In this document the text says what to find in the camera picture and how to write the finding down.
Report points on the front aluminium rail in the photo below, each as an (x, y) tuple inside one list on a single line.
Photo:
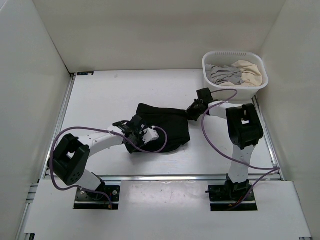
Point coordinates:
[(201, 177)]

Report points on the beige garment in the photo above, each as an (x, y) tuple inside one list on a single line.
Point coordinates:
[(250, 75)]

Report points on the white plastic laundry basket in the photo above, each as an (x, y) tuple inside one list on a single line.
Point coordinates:
[(227, 58)]

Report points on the small dark label sticker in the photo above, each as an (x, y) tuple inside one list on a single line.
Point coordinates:
[(85, 73)]

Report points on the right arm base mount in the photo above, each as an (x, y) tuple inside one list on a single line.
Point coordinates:
[(232, 197)]

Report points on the grey garment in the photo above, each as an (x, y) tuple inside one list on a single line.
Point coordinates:
[(219, 75)]

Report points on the left aluminium rail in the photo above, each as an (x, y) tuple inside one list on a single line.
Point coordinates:
[(57, 128)]

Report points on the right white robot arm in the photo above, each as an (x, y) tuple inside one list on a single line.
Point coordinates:
[(244, 130)]

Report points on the black trousers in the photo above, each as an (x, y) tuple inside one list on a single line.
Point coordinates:
[(173, 124)]

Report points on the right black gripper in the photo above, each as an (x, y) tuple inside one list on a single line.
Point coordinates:
[(191, 115)]

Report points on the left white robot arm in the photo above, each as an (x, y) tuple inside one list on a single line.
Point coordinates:
[(70, 154)]

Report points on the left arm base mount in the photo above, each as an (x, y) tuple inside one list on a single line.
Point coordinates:
[(95, 194)]

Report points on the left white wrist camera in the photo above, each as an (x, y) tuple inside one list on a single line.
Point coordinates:
[(149, 135)]

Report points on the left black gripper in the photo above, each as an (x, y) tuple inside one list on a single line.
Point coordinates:
[(140, 134)]

